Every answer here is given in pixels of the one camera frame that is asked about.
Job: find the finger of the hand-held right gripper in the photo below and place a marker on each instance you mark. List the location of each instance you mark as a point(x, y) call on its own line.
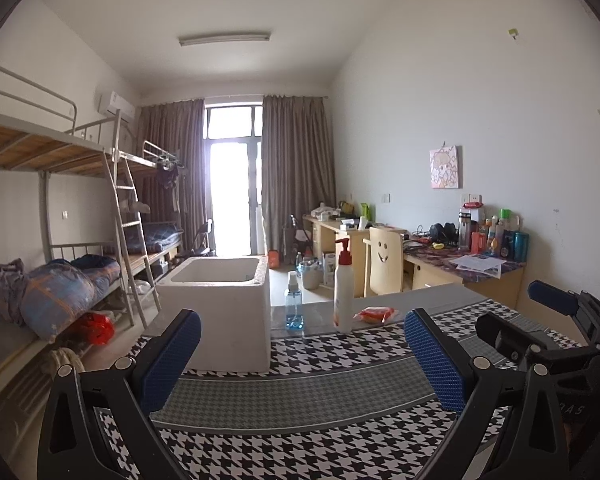
point(510, 337)
point(552, 297)

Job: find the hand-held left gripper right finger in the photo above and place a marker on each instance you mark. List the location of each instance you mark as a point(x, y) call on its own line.
point(435, 360)

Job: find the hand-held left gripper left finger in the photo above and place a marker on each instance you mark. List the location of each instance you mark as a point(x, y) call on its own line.
point(172, 360)

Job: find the white foam box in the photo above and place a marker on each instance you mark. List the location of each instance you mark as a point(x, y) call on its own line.
point(220, 325)

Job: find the red snack packet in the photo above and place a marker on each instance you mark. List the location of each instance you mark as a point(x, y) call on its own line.
point(375, 315)

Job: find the printed paper sheets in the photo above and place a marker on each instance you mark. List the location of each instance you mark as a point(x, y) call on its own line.
point(480, 266)

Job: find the row of toiletry bottles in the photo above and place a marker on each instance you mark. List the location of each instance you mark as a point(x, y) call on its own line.
point(500, 240)

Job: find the red plastic bag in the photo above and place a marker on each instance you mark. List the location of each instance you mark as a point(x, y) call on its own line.
point(96, 329)

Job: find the wooden desk with cover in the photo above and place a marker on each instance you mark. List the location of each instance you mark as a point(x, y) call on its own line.
point(430, 277)

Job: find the patterned desk cover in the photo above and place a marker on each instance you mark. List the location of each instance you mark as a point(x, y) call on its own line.
point(430, 257)

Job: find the beige cloth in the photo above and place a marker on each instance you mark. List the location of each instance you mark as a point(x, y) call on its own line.
point(62, 361)

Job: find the white red pump bottle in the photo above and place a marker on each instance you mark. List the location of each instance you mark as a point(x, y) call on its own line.
point(343, 295)

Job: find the wooden smiley chair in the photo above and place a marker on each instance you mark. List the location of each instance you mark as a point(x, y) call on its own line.
point(382, 260)

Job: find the small metal bunk bed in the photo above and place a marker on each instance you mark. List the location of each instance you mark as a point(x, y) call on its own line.
point(160, 240)

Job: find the black folding chair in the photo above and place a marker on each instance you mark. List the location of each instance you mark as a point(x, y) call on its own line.
point(203, 240)

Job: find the black headphones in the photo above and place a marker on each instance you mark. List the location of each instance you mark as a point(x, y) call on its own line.
point(442, 233)

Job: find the metal bed ladder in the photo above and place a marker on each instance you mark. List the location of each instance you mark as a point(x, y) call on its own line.
point(130, 240)

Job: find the houndstooth tablecloth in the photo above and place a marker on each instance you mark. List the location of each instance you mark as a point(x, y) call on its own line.
point(290, 410)

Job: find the blue orange quilt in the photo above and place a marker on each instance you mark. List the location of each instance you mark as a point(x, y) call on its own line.
point(60, 295)

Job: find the clear blue spray bottle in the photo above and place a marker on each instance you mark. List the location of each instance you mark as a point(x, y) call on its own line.
point(294, 310)

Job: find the red floor bag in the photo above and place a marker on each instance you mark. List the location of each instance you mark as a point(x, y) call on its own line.
point(274, 260)

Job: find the white trash bin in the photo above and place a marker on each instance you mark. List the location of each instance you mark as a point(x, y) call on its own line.
point(311, 274)

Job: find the wooden desk with boxes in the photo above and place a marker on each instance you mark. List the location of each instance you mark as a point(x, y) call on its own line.
point(325, 240)

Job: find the green paper bag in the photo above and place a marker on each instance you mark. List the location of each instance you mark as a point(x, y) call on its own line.
point(367, 212)

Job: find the black trolley cart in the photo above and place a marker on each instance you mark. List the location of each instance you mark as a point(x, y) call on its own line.
point(296, 237)

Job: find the glass balcony door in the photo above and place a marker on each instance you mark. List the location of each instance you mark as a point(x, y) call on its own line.
point(232, 195)

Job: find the purple plaid cloth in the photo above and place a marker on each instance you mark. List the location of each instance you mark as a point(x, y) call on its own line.
point(0, 295)

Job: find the dark hanging clothes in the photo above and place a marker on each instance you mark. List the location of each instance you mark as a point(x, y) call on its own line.
point(167, 174)

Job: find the brown curtain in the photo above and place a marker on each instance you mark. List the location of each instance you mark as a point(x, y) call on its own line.
point(172, 160)
point(297, 170)

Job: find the large metal bunk bed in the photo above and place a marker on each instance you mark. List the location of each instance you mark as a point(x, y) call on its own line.
point(30, 145)

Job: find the white air conditioner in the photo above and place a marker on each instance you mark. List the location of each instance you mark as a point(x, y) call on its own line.
point(115, 105)

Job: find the ceiling tube light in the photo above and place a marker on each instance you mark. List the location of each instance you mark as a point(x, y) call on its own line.
point(225, 39)

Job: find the pink wall poster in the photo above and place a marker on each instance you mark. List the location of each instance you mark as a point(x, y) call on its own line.
point(446, 167)

